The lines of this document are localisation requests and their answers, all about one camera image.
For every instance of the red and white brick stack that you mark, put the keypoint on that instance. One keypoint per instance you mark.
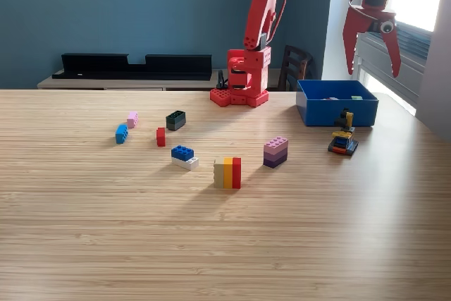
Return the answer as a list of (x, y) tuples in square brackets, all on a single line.
[(330, 98)]

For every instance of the low wooden sideboard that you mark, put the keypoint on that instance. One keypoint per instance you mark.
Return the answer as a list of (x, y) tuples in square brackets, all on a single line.
[(123, 84)]

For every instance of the pink and purple brick stack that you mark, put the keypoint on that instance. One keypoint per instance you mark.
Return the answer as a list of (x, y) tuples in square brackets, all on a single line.
[(275, 153)]

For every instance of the tan orange red brick stack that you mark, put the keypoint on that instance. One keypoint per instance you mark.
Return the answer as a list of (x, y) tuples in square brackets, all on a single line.
[(227, 174)]

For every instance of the black wall shelf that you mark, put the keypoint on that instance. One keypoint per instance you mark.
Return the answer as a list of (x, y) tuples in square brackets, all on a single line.
[(105, 66)]

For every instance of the small yellow toy digger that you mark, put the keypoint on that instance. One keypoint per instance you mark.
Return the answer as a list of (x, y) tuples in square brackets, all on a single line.
[(341, 142)]

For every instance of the black table clamp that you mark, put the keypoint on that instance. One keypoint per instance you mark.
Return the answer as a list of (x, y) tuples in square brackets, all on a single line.
[(221, 82)]

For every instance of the grey window air unit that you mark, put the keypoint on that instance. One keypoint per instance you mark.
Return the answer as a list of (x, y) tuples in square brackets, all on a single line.
[(373, 58)]

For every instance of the light blue brick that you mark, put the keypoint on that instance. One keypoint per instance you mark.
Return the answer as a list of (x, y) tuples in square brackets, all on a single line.
[(121, 134)]

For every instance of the green brick stack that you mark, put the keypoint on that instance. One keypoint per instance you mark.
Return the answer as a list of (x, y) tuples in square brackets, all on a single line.
[(357, 97)]

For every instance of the blue plastic bin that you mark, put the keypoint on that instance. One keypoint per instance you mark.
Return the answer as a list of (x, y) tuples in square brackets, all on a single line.
[(334, 114)]

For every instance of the small pink brick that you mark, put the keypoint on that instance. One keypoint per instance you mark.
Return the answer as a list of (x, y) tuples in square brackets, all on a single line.
[(132, 120)]

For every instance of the black and grey brick stack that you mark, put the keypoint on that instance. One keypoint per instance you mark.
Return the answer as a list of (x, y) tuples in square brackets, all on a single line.
[(175, 122)]

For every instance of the blue and white brick stack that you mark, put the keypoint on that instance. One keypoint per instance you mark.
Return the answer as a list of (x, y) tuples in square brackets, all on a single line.
[(183, 154)]

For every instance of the dark wooden chair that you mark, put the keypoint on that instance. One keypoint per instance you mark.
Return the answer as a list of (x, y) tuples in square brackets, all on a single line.
[(294, 68)]

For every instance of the small red brick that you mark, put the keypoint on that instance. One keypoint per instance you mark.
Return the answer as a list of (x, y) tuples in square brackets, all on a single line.
[(161, 137)]

